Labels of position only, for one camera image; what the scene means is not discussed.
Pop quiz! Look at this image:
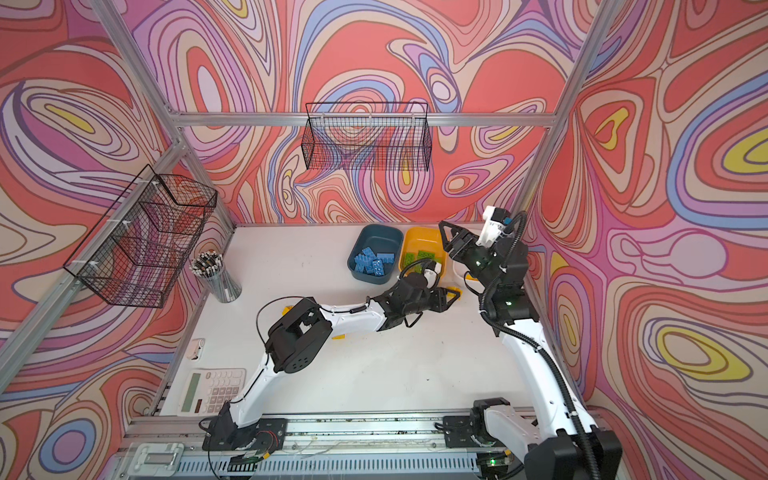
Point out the blue lego bottom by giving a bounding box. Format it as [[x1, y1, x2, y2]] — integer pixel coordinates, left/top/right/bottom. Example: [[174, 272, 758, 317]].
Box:
[[354, 256, 373, 274]]

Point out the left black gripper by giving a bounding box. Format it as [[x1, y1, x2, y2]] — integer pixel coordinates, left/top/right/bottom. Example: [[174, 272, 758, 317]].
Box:
[[402, 288, 462, 320]]

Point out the white device on rail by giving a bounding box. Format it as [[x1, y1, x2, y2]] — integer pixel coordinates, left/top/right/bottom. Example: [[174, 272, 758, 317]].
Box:
[[126, 443, 185, 478]]

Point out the blue lego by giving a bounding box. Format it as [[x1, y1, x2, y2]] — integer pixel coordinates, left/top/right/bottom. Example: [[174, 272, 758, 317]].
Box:
[[354, 256, 373, 274], [376, 253, 395, 264], [359, 247, 377, 261], [370, 259, 385, 277]]

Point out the metal cup of pens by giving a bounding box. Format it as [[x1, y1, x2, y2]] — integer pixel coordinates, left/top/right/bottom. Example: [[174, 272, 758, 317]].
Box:
[[191, 250, 242, 303]]

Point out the black wire basket wall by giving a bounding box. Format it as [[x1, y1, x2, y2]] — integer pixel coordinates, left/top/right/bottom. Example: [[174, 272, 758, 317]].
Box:
[[301, 101, 433, 172], [63, 165, 218, 309]]

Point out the black wire basket back wall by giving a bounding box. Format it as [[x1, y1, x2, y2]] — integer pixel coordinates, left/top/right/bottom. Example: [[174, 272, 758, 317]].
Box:
[[301, 101, 433, 172]]

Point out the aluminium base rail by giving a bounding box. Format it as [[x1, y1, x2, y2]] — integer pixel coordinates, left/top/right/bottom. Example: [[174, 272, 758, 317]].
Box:
[[103, 410, 525, 479]]

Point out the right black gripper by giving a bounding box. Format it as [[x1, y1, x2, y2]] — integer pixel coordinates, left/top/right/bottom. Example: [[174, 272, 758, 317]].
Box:
[[438, 220, 499, 292]]

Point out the dark teal plastic bin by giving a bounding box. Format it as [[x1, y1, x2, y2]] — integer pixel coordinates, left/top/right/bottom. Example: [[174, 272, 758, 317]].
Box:
[[347, 224, 404, 285]]

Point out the pink calculator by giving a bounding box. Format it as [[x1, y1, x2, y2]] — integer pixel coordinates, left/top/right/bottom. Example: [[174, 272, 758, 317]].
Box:
[[178, 368, 246, 416]]

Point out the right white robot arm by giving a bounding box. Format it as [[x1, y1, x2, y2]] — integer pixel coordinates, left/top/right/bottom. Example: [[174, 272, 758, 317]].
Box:
[[438, 207, 623, 479]]

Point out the yellow plastic bin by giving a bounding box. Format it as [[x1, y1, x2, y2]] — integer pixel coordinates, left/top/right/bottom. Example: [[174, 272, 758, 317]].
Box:
[[398, 226, 448, 287]]

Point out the black wire basket left wall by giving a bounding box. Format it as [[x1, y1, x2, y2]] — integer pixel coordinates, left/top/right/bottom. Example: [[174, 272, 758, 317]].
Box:
[[63, 165, 218, 309]]

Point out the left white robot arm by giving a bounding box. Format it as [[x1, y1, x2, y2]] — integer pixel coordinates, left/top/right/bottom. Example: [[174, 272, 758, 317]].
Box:
[[200, 259, 461, 452]]

